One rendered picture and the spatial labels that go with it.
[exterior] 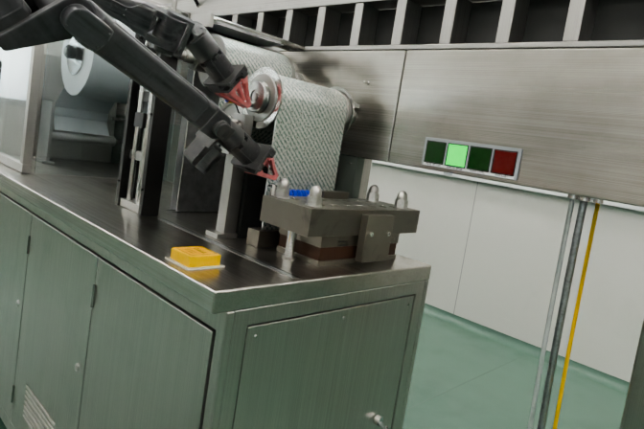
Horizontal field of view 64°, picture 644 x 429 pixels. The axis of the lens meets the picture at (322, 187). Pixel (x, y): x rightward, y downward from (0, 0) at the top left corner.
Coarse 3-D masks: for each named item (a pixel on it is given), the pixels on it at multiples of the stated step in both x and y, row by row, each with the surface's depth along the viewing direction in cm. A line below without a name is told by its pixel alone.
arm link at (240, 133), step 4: (232, 120) 111; (232, 124) 110; (236, 124) 111; (236, 128) 111; (240, 128) 112; (236, 132) 111; (240, 132) 112; (232, 136) 110; (236, 136) 111; (240, 136) 112; (220, 140) 110; (228, 140) 110; (232, 140) 111; (236, 140) 111; (240, 140) 112; (216, 144) 113; (220, 144) 112; (224, 144) 111; (228, 144) 111; (232, 144) 111; (236, 144) 112; (240, 144) 113; (216, 148) 111; (220, 148) 113; (228, 148) 113; (232, 148) 112
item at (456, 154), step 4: (448, 148) 126; (452, 148) 125; (456, 148) 124; (460, 148) 123; (464, 148) 123; (448, 152) 125; (452, 152) 125; (456, 152) 124; (460, 152) 123; (464, 152) 123; (448, 156) 125; (452, 156) 125; (456, 156) 124; (460, 156) 123; (464, 156) 123; (448, 160) 125; (452, 160) 125; (456, 160) 124; (460, 160) 123; (464, 160) 123; (448, 164) 125; (452, 164) 125; (456, 164) 124; (460, 164) 123; (464, 164) 123
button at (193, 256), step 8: (176, 248) 100; (184, 248) 101; (192, 248) 102; (200, 248) 103; (176, 256) 99; (184, 256) 97; (192, 256) 96; (200, 256) 97; (208, 256) 98; (216, 256) 100; (184, 264) 97; (192, 264) 96; (200, 264) 97; (208, 264) 99; (216, 264) 100
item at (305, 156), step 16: (288, 128) 125; (304, 128) 128; (272, 144) 122; (288, 144) 125; (304, 144) 129; (320, 144) 133; (336, 144) 137; (288, 160) 126; (304, 160) 130; (320, 160) 134; (336, 160) 138; (288, 176) 127; (304, 176) 131; (320, 176) 135
